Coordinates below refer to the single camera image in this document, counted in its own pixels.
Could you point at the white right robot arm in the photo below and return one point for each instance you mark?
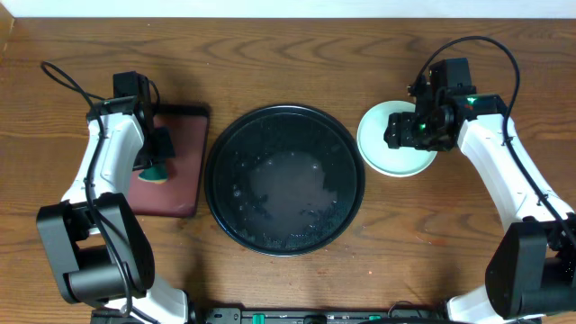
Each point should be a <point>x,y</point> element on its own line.
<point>532,272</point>

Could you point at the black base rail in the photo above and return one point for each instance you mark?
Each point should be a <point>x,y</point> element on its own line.
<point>238,316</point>

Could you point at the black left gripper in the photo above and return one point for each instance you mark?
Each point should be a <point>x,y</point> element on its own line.
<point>163,138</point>

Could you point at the dark red rectangular tray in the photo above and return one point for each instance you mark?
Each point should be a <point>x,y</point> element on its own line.
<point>178,196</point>

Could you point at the green sponge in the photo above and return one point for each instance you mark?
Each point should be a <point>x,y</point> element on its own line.
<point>156,174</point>

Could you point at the pale green plate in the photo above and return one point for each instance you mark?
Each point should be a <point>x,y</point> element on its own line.
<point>401,162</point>

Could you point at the black round tray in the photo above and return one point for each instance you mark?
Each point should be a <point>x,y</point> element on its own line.
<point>284,180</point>

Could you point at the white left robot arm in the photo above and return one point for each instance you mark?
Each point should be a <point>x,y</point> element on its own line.
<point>97,250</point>

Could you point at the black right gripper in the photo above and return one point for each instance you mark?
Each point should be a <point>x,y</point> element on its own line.
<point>400,134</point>

